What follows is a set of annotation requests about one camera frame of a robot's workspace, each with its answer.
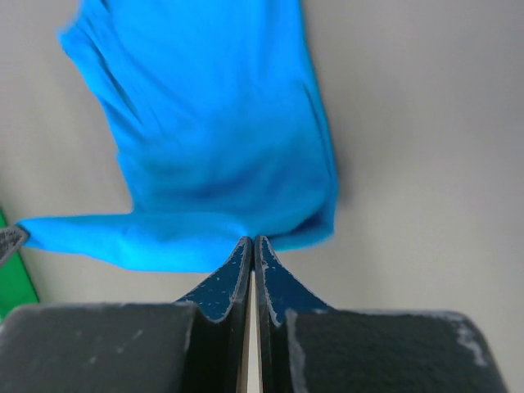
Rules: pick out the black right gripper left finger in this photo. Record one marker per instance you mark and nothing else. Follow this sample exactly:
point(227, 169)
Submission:
point(195, 344)

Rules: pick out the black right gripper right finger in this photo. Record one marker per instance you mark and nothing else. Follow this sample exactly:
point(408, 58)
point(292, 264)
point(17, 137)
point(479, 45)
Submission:
point(308, 346)

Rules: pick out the blue t shirt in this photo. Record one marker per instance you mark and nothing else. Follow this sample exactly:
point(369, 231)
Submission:
point(220, 133)

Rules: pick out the green plastic tray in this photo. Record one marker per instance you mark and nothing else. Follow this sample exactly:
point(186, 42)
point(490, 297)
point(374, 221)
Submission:
point(17, 287)

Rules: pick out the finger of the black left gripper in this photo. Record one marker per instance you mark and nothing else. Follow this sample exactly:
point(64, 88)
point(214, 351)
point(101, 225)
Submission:
point(12, 238)

